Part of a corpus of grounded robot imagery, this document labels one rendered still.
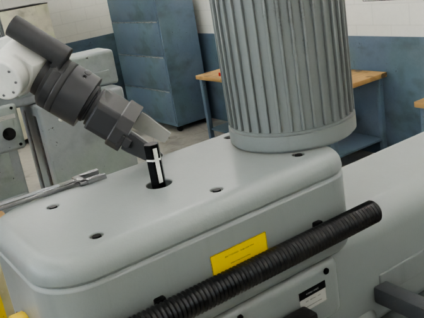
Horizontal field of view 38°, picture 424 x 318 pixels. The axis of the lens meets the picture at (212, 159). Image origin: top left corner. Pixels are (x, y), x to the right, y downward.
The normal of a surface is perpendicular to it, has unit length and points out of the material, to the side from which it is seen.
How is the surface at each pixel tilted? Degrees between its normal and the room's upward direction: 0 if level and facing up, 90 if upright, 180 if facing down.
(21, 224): 0
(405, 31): 90
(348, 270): 90
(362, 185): 0
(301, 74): 90
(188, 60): 90
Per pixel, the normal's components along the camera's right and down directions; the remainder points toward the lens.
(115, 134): -0.05, 0.35
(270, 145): -0.41, 0.35
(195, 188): -0.16, -0.94
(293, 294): 0.56, 0.18
